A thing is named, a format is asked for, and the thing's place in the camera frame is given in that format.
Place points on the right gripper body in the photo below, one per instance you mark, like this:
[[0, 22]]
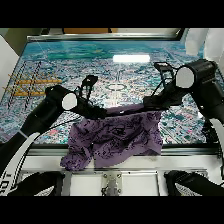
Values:
[[156, 101]]

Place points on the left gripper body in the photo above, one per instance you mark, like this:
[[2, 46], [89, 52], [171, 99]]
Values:
[[94, 112]]

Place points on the purple patterned garment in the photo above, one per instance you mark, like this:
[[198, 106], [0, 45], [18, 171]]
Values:
[[116, 138]]

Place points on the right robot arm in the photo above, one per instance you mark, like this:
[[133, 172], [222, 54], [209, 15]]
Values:
[[203, 86]]

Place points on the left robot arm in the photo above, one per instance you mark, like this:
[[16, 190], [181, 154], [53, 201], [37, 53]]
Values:
[[40, 116]]

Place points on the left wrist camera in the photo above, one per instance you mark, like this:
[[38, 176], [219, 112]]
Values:
[[86, 87]]

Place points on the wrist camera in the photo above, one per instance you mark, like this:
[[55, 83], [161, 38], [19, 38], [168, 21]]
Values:
[[86, 87], [164, 75]]

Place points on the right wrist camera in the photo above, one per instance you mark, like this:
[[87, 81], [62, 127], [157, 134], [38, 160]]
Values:
[[164, 75]]

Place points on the silver frame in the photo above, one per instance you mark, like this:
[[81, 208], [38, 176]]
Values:
[[113, 173]]

